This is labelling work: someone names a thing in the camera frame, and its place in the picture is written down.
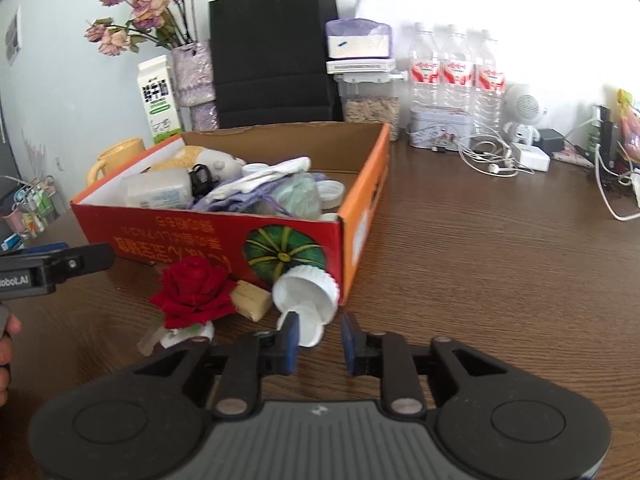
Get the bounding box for black paper bag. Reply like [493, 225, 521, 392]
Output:
[209, 0, 343, 129]

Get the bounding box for beige soap block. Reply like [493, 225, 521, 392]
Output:
[230, 281, 272, 323]

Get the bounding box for purple textured vase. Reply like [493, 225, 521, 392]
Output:
[171, 42, 218, 132]

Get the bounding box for white milk carton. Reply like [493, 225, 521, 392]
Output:
[137, 55, 182, 144]

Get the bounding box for purple tissue pack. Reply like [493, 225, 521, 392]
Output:
[326, 18, 393, 60]

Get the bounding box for water bottle left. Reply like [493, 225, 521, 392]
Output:
[409, 23, 440, 106]

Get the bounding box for purple cloth pouch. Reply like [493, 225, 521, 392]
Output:
[191, 172, 326, 220]

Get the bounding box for white tin box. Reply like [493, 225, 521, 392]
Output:
[408, 106, 473, 151]

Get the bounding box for black charger adapter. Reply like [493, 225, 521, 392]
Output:
[534, 129, 565, 156]

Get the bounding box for red rose flower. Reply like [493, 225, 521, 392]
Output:
[150, 256, 236, 330]

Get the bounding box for yellow white plush toy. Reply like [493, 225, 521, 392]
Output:
[149, 145, 245, 182]

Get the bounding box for water bottle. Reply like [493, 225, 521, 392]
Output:
[473, 30, 506, 133]
[409, 23, 440, 106]
[440, 25, 473, 112]

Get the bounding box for water bottle right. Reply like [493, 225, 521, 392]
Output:
[473, 30, 506, 133]

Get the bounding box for person left hand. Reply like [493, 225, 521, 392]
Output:
[0, 314, 22, 406]

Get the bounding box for white plastic container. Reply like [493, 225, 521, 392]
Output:
[120, 168, 193, 209]

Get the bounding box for white flat box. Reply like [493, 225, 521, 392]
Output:
[326, 58, 396, 75]

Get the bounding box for red cardboard box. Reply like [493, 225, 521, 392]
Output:
[70, 122, 390, 304]

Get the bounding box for yellow snack bag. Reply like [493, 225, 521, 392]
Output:
[616, 89, 640, 162]

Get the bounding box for white face mask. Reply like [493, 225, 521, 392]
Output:
[205, 157, 311, 203]

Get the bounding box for white jar lid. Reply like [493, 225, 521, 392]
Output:
[316, 180, 346, 210]

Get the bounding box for clear seed container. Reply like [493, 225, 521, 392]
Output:
[334, 72, 407, 142]

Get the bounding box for water bottle middle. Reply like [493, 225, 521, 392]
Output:
[440, 25, 473, 112]

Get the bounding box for white earphones cable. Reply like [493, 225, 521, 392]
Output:
[456, 129, 536, 179]

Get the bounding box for white charger adapter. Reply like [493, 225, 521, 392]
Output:
[511, 143, 551, 172]

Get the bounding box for dried pink flowers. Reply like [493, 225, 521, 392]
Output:
[84, 0, 198, 58]

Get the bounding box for yellow ceramic mug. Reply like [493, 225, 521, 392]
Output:
[86, 138, 145, 186]

